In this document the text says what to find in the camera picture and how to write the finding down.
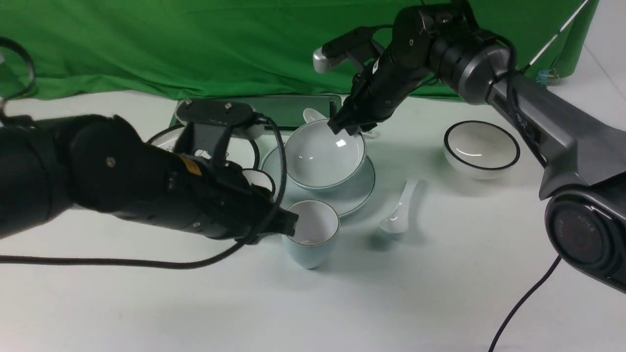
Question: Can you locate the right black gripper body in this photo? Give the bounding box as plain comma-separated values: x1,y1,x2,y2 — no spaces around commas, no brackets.
342,46,431,130

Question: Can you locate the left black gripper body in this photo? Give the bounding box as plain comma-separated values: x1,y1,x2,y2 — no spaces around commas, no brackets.
169,154,286,242

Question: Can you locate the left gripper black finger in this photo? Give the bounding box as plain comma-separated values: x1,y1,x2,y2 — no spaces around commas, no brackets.
279,211,299,238

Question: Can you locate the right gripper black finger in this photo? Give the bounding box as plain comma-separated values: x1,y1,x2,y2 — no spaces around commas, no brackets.
327,113,363,136

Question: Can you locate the pale blue cup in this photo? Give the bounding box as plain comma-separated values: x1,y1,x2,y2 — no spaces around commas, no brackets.
282,200,340,269

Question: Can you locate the pale blue shallow bowl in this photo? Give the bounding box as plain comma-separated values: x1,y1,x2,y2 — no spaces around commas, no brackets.
285,119,367,190

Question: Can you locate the plain white ceramic spoon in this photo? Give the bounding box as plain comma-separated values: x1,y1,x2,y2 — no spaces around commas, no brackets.
379,178,421,237

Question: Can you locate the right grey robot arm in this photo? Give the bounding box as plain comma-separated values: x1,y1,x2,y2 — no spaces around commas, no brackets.
322,0,626,292

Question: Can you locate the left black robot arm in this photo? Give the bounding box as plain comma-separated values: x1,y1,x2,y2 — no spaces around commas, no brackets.
0,114,299,240

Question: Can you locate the white cup with black rim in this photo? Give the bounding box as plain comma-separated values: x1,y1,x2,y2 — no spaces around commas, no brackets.
242,169,276,198

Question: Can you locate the cartoon plate with black rim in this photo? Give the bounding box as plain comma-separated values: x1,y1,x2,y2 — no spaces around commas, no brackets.
148,125,260,170

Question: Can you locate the pale blue round plate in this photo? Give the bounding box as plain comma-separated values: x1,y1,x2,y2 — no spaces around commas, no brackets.
281,156,376,218

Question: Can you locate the dark green rectangular tray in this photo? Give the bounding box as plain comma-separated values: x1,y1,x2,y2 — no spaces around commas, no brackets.
171,95,343,132

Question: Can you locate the white bowl with black rim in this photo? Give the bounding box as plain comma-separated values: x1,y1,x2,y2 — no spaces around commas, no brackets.
443,120,521,180

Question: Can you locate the blue binder clip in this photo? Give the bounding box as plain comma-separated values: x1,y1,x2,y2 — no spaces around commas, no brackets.
535,69,560,87

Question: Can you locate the green backdrop cloth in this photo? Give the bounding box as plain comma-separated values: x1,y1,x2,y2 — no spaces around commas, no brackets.
0,0,601,103

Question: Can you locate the white spoon with patterned handle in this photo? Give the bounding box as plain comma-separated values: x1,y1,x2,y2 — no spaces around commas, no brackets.
303,109,380,139

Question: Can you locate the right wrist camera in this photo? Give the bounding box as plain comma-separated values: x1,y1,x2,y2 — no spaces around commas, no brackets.
313,25,391,74

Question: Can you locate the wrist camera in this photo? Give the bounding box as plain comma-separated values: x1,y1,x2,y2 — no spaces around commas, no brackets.
174,99,268,160
313,25,391,74

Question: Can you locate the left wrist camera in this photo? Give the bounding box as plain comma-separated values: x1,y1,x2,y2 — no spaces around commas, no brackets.
174,99,268,160

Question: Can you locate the left black cable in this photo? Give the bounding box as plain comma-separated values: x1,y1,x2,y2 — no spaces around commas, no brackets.
0,115,287,270

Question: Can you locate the black cable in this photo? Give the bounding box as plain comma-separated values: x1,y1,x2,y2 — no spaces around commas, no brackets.
0,115,287,270
487,254,563,352

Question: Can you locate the right black cable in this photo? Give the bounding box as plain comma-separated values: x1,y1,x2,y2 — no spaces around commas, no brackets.
487,254,563,352

